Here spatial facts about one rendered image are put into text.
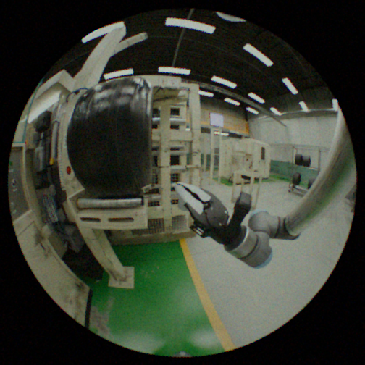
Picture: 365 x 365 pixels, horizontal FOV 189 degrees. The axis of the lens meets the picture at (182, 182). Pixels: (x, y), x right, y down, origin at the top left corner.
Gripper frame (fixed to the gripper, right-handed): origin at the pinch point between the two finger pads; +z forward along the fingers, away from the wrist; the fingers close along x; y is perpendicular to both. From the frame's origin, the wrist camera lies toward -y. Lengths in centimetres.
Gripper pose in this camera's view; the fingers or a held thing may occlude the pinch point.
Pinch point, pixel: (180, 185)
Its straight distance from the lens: 25.1
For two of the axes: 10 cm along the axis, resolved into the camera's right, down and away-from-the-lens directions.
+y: -3.5, 5.8, 7.3
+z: -7.6, -6.3, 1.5
